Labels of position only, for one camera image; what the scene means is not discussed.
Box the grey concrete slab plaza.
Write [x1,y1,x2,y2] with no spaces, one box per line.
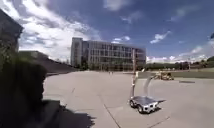
[41,69,214,128]

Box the dark bush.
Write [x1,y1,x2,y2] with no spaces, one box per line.
[0,43,49,128]

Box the sloped wall with steps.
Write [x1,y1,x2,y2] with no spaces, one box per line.
[18,49,81,77]

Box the yellow vehicle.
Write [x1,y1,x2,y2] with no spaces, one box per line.
[153,70,175,81]

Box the grass strip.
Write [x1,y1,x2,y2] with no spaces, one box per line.
[137,68,214,80]

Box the row of trees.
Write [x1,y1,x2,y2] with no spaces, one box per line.
[145,54,214,72]

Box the glass-fronted building with tower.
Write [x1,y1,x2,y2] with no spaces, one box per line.
[70,36,147,72]

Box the dark tall building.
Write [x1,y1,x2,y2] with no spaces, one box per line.
[0,4,24,54]

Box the small four-wheeled robot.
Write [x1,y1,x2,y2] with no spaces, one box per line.
[128,68,161,115]

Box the dark manhole cover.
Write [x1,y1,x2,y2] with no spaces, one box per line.
[178,79,196,84]

